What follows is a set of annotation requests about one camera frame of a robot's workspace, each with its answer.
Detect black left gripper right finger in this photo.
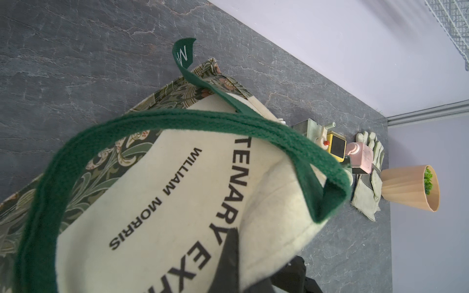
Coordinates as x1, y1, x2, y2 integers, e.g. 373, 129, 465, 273
245, 278, 275, 293

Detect cream tote bag green handles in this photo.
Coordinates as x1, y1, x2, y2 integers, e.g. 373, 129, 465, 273
1, 38, 351, 293

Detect green pencil sharpener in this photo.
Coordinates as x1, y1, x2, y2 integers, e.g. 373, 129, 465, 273
292, 118, 336, 150

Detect yellow pencil sharpener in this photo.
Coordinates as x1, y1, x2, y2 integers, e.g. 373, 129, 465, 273
327, 131, 347, 163

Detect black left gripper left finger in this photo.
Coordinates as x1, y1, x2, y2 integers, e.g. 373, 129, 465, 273
208, 228, 240, 293

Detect aluminium frame corner post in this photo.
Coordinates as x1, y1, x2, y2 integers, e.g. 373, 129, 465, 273
387, 100, 469, 128

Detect potted green plant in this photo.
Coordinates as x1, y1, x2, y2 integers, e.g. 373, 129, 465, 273
381, 165, 440, 212

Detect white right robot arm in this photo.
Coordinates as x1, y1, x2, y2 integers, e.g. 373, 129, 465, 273
244, 256, 323, 293

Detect long white wire basket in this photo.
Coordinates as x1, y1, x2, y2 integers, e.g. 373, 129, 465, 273
425, 0, 469, 71

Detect cream work gloves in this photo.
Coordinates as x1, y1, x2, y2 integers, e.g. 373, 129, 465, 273
351, 131, 385, 222

